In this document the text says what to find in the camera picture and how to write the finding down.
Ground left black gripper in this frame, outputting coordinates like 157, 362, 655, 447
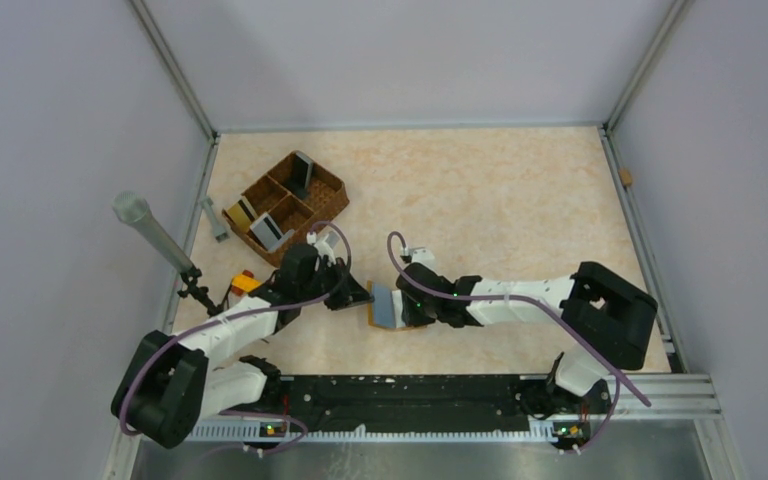
298, 256, 374, 310

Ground orange leather card holder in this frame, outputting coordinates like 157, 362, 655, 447
367, 281, 417, 332

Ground brown wicker divided basket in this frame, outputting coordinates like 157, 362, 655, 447
222, 150, 349, 267

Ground grey card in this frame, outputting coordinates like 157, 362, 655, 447
249, 213, 296, 253
286, 151, 315, 200

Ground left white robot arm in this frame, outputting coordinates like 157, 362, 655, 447
111, 225, 373, 449

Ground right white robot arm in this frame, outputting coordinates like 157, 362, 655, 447
390, 249, 658, 412

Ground gold card in basket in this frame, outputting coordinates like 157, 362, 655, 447
224, 195, 259, 233

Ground grey plastic tool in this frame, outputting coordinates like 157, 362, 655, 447
198, 195, 229, 243

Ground black microphone tripod stand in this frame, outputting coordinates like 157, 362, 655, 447
177, 266, 223, 317

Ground silver microphone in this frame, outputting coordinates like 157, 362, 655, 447
112, 191, 194, 273

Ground small wooden block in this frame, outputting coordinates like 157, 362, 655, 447
617, 167, 633, 188

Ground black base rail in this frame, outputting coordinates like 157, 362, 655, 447
221, 374, 614, 439

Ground white perforated cable tray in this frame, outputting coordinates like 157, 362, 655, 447
186, 421, 557, 443

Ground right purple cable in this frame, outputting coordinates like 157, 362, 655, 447
385, 231, 653, 409

